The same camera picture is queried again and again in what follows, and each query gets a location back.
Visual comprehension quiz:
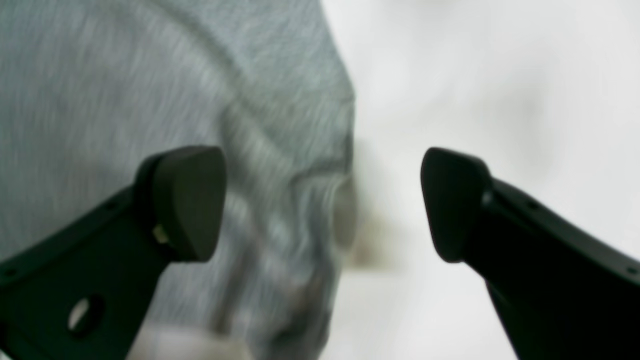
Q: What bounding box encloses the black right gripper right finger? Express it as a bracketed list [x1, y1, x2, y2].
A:
[420, 146, 640, 360]

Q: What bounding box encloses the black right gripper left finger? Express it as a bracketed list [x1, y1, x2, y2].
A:
[0, 146, 227, 360]

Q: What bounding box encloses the grey t-shirt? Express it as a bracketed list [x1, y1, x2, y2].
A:
[0, 0, 355, 360]

